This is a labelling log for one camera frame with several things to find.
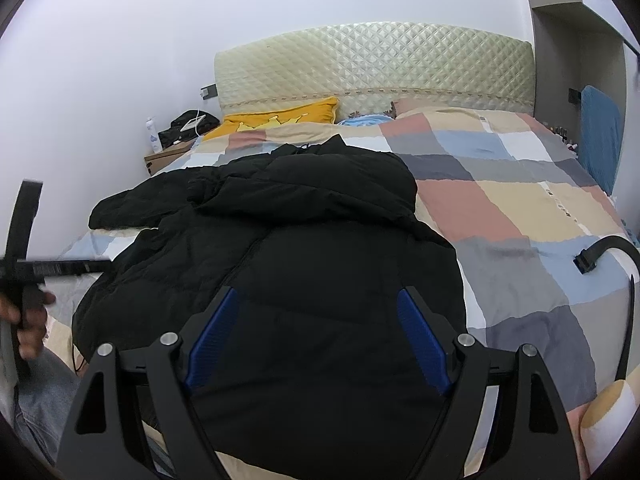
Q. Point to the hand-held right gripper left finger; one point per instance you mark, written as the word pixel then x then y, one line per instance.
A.
pixel 215 342

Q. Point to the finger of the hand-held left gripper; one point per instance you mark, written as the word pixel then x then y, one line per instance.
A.
pixel 65 267

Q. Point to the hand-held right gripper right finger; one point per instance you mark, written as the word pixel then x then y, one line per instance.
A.
pixel 419 340

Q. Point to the black puffer jacket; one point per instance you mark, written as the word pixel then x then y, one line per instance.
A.
pixel 300 235

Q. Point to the person's left hand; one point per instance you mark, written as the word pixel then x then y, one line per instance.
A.
pixel 32 332

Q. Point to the person's denim jeans leg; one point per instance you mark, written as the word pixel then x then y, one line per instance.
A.
pixel 45 395

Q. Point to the wooden nightstand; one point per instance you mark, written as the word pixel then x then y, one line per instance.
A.
pixel 165 160

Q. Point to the white spray bottle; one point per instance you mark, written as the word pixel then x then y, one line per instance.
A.
pixel 153 137

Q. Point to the checked bed duvet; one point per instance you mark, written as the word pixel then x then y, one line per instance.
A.
pixel 500 195

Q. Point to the black bag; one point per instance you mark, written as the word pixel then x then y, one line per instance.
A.
pixel 175 132

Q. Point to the white tablet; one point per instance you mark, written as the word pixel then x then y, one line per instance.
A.
pixel 192 124

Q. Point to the light blue pillow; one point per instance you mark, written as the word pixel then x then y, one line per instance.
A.
pixel 365 120

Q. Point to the pink pillow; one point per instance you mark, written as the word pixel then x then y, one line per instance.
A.
pixel 415 106

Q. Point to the yellow crown pillow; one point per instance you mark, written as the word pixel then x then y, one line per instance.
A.
pixel 280 116

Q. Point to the blue cloth on chair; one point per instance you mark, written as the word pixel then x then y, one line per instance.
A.
pixel 600 135

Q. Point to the cream quilted headboard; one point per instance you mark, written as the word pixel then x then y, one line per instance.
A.
pixel 375 60

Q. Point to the grey and white wardrobe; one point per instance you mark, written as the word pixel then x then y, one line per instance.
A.
pixel 555 60

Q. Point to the dark wall socket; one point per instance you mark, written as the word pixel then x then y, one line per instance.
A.
pixel 209 91

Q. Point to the small dark wall switch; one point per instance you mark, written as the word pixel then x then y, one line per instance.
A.
pixel 574 96

